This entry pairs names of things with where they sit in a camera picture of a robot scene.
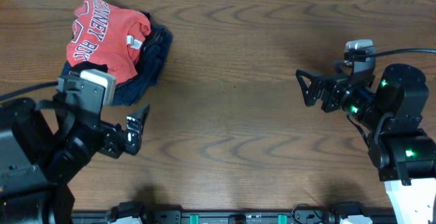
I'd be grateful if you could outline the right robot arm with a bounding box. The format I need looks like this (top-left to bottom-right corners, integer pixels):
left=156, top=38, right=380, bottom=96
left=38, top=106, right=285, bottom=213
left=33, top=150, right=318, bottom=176
left=296, top=45, right=435, bottom=223

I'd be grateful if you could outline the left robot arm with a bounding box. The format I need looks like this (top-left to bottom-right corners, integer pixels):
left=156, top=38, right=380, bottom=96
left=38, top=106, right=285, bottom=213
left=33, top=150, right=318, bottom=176
left=1, top=75, right=150, bottom=223

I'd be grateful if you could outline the navy printed folded shirt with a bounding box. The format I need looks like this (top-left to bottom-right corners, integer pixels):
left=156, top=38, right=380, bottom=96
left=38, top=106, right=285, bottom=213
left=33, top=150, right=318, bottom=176
left=61, top=24, right=172, bottom=106

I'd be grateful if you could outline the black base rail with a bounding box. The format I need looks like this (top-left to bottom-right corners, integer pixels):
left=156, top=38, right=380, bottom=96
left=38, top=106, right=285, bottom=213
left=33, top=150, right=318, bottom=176
left=72, top=202, right=397, bottom=224

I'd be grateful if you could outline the red t-shirt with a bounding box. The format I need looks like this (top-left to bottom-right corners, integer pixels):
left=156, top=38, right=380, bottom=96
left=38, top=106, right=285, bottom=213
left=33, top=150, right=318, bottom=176
left=66, top=0, right=152, bottom=84

